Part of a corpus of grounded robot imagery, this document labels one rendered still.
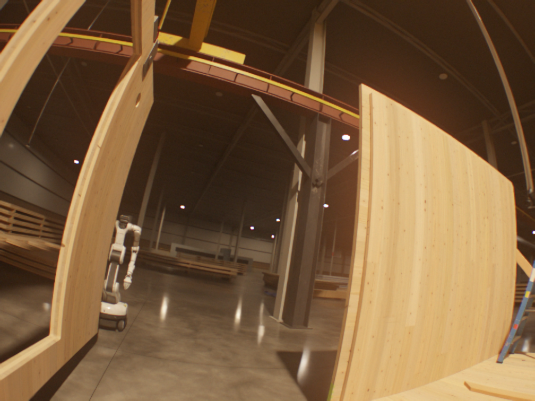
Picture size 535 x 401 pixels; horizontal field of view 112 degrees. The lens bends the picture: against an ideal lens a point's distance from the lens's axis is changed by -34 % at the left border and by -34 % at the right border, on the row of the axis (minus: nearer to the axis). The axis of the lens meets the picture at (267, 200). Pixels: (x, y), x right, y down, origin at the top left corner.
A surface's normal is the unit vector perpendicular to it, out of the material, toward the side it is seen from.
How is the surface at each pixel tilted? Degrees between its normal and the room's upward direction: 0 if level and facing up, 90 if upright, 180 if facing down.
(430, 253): 90
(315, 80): 90
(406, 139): 90
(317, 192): 90
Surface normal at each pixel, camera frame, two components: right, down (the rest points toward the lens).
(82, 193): 0.34, -0.22
